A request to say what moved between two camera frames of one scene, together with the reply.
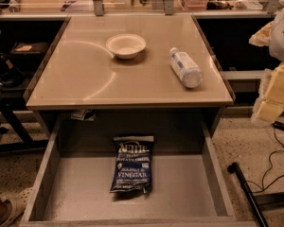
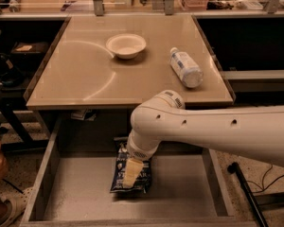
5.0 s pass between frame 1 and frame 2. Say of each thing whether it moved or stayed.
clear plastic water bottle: stayed
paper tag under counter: stayed
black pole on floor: stayed
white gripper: moved
